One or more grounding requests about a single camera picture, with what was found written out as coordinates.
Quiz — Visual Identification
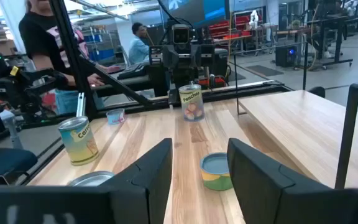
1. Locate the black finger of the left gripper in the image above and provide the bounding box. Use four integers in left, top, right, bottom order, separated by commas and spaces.
149, 45, 179, 68
191, 44, 216, 68

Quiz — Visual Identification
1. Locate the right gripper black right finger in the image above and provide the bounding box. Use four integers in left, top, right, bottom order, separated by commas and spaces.
227, 138, 358, 224

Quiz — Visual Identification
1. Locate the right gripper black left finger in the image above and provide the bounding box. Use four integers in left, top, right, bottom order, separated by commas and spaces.
0, 138, 173, 224

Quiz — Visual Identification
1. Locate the Peaches label tin can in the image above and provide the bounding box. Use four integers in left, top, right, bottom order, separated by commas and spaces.
178, 83, 206, 123

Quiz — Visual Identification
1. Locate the silver-lid tin can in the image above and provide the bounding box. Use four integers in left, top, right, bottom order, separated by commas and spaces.
67, 170, 116, 187

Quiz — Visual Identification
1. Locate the silver can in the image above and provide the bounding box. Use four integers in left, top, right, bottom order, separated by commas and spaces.
106, 108, 126, 126

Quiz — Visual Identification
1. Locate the Carrots label tin can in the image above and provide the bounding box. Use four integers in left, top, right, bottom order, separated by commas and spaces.
57, 116, 100, 167

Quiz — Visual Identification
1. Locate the red orange box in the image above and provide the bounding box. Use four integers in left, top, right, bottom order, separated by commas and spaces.
197, 75, 227, 88

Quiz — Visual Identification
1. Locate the person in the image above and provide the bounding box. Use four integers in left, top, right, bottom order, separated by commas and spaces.
127, 22, 151, 65
18, 0, 106, 116

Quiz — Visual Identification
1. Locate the red storage bins rack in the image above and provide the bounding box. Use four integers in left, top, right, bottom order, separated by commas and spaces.
208, 14, 252, 40

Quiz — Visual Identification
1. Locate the black computer monitor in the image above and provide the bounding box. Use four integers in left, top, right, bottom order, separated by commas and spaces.
158, 0, 231, 29

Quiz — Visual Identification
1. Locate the grey side desk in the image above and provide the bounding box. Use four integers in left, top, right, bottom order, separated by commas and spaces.
91, 73, 155, 98

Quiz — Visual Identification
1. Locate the silver can centre table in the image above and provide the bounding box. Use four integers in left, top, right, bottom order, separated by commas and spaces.
200, 152, 234, 192

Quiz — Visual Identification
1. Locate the plain black floor mat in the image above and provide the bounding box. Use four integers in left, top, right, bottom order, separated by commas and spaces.
246, 64, 285, 77

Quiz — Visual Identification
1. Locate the white robot figure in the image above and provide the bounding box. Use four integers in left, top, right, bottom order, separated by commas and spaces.
248, 9, 260, 29

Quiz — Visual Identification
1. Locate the black computer tower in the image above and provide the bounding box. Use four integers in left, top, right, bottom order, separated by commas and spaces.
275, 45, 298, 68

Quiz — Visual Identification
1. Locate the black workstation desk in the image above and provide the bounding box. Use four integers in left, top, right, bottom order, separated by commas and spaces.
305, 0, 358, 71

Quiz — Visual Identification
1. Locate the dark blue chair seat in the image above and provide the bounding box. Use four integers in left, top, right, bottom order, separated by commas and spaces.
0, 147, 39, 187

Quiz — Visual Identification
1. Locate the black equipment with yellow tag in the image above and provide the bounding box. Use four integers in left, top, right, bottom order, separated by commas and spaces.
0, 52, 68, 126

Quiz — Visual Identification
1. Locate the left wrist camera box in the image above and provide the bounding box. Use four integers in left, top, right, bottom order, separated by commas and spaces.
171, 24, 193, 45

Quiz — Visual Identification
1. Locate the wooden shelf black frame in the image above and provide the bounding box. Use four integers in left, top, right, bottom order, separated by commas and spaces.
232, 42, 358, 190

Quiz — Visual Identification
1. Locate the silver aluminium bracket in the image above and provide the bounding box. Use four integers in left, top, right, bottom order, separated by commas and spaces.
76, 91, 86, 118

